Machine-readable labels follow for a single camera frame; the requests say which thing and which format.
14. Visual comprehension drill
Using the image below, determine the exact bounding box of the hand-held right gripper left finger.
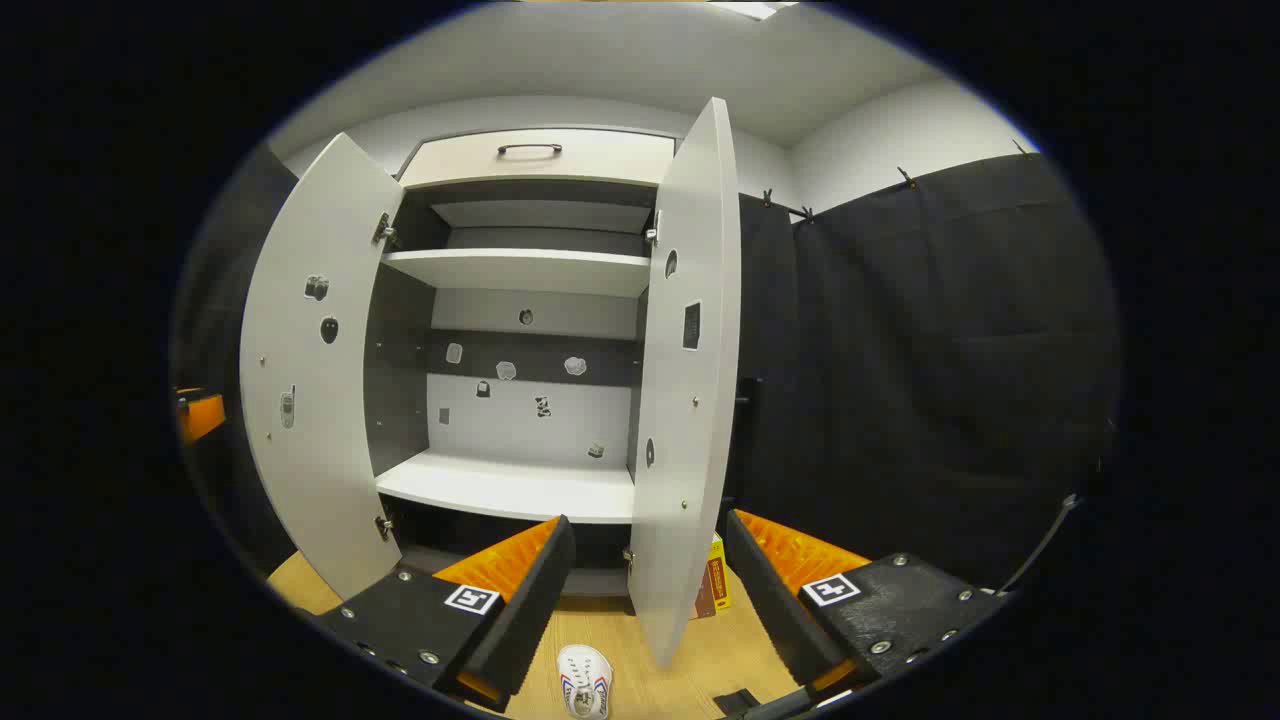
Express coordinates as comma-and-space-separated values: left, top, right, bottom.
308, 515, 579, 713

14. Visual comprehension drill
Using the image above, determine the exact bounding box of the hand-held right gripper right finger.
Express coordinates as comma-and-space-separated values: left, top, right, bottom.
724, 508, 1009, 693

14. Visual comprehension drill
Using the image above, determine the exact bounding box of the white shoe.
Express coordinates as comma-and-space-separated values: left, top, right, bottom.
557, 644, 614, 720

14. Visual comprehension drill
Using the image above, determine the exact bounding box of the white cabinet door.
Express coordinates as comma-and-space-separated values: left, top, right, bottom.
238, 132, 406, 601
628, 97, 743, 669

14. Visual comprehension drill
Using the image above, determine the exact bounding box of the white shoe cabinet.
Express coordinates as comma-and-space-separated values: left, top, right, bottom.
363, 125, 691, 601

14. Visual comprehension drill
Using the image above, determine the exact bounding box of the cream cabinet drawer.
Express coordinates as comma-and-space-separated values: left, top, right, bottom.
400, 128, 676, 188

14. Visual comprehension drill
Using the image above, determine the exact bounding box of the black backdrop cloth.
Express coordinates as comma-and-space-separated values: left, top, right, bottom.
738, 152, 1121, 591

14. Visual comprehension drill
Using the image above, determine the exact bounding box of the ceiling light panel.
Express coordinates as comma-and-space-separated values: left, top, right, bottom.
708, 0, 801, 21

